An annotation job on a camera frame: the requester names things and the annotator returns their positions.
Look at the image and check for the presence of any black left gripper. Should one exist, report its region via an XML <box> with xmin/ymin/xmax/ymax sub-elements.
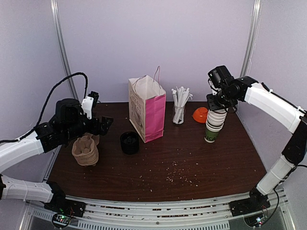
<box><xmin>63</xmin><ymin>111</ymin><xmax>113</xmax><ymax>141</ymax></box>

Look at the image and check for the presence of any stack of paper cups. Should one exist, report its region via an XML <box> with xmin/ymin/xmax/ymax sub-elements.
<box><xmin>204</xmin><ymin>110</ymin><xmax>227</xmax><ymax>143</ymax></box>

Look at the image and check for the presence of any stack of black cup lids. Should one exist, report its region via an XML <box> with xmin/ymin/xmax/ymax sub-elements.
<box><xmin>120</xmin><ymin>131</ymin><xmax>140</xmax><ymax>155</ymax></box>

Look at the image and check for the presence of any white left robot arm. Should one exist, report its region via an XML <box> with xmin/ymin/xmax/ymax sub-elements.
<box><xmin>0</xmin><ymin>96</ymin><xmax>114</xmax><ymax>217</ymax></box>

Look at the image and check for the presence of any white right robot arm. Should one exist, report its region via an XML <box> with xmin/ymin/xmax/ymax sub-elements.
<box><xmin>205</xmin><ymin>65</ymin><xmax>307</xmax><ymax>216</ymax></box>

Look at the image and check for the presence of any orange bowl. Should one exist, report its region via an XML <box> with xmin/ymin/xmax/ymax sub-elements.
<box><xmin>192</xmin><ymin>107</ymin><xmax>208</xmax><ymax>124</ymax></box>

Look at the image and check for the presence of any stack of cardboard cup carriers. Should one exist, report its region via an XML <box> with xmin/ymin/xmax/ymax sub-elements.
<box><xmin>71</xmin><ymin>133</ymin><xmax>100</xmax><ymax>166</ymax></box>

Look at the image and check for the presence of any glass jar of straws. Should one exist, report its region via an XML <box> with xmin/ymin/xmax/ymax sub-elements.
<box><xmin>171</xmin><ymin>86</ymin><xmax>193</xmax><ymax>125</ymax></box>

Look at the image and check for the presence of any pink and white paper bag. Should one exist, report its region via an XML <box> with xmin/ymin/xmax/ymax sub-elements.
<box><xmin>128</xmin><ymin>66</ymin><xmax>166</xmax><ymax>143</ymax></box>

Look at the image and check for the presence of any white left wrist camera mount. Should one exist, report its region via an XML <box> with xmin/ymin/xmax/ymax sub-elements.
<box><xmin>81</xmin><ymin>91</ymin><xmax>99</xmax><ymax>120</ymax></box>

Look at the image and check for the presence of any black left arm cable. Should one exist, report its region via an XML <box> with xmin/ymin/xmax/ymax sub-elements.
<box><xmin>0</xmin><ymin>73</ymin><xmax>89</xmax><ymax>144</ymax></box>

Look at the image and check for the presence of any right aluminium frame post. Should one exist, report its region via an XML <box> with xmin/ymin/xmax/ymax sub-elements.
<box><xmin>240</xmin><ymin>0</ymin><xmax>262</xmax><ymax>77</ymax></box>

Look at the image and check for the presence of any aluminium frame post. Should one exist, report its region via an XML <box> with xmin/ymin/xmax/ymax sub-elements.
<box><xmin>240</xmin><ymin>0</ymin><xmax>262</xmax><ymax>77</ymax></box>
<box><xmin>50</xmin><ymin>0</ymin><xmax>80</xmax><ymax>103</ymax></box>

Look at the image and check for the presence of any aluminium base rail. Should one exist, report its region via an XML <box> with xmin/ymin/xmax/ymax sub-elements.
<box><xmin>19</xmin><ymin>189</ymin><xmax>295</xmax><ymax>230</ymax></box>

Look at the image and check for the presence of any left aluminium frame post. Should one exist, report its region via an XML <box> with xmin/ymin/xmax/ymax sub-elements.
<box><xmin>50</xmin><ymin>0</ymin><xmax>80</xmax><ymax>103</ymax></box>

